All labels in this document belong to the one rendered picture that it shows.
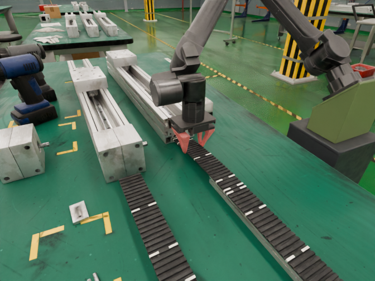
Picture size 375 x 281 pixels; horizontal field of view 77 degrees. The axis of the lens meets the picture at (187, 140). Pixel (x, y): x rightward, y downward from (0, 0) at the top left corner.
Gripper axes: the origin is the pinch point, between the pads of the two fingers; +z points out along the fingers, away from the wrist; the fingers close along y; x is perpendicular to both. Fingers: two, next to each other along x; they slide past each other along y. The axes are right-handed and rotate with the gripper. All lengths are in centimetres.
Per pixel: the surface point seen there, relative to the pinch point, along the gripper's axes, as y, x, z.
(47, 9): 20, -400, -11
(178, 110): -2.5, -13.7, -4.8
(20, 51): 37, -59, -18
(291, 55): -273, -191, 44
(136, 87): 3.6, -36.1, -6.3
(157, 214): 17.6, 17.5, -1.0
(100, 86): 15.5, -40.4, -7.4
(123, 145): 18.4, 0.6, -6.9
